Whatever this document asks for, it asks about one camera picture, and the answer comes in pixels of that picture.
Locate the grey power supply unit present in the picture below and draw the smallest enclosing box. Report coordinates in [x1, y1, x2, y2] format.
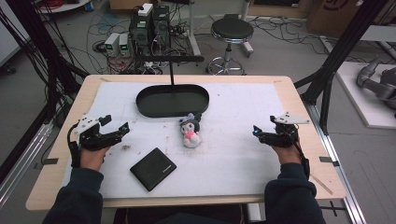
[104, 32, 121, 58]
[118, 32, 132, 58]

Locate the white box on computer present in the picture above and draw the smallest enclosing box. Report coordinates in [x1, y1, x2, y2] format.
[136, 2, 154, 18]

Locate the plush doll with pink dress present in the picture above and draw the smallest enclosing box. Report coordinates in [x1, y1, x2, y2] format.
[178, 112, 204, 149]

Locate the tangle of floor cables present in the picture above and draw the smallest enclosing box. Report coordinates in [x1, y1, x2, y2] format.
[248, 15, 368, 63]

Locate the person's right hand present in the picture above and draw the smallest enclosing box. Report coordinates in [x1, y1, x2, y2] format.
[272, 143, 304, 166]

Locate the wooden table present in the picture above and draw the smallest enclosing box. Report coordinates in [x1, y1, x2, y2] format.
[24, 74, 347, 212]

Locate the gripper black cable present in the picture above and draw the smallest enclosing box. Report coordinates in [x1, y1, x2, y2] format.
[66, 121, 82, 169]
[291, 124, 312, 181]

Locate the white desk leg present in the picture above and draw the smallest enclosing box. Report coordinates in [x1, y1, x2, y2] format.
[186, 0, 203, 58]

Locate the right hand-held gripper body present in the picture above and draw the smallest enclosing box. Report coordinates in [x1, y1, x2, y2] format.
[262, 111, 311, 148]

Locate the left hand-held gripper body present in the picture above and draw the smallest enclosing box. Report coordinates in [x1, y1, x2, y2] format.
[74, 114, 120, 152]

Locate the black oval tray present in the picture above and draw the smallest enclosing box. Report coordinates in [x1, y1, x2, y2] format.
[135, 83, 210, 119]

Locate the black square flat case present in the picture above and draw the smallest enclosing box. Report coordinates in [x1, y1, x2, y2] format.
[129, 147, 177, 192]

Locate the white floor board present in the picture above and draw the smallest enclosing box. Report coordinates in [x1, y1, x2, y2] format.
[335, 61, 396, 131]

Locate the black round stool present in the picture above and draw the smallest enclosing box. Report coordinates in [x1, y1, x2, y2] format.
[205, 17, 255, 77]

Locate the white table mat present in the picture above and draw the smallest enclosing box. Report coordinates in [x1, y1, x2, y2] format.
[61, 80, 287, 201]

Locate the black computer tower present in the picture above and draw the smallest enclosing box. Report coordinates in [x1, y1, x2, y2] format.
[128, 12, 154, 58]
[151, 4, 171, 52]

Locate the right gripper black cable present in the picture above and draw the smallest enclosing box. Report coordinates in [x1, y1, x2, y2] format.
[291, 124, 312, 181]

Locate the black tape piece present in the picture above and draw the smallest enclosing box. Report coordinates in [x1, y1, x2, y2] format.
[318, 156, 341, 168]
[33, 157, 60, 171]

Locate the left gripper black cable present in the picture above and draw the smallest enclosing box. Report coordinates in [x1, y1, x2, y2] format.
[66, 121, 82, 169]

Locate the person's left hand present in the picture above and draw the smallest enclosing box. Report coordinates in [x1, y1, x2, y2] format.
[78, 145, 112, 173]

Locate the aluminium rail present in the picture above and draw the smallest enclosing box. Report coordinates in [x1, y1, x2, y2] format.
[305, 102, 368, 224]
[0, 120, 54, 208]

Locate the cardboard box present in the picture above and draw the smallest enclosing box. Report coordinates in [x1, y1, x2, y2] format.
[305, 0, 396, 39]

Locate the black T-shaped stand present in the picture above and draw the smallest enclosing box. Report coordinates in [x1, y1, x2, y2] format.
[135, 54, 205, 87]

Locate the black frame post with cables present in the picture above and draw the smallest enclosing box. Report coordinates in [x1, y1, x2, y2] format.
[0, 0, 90, 125]

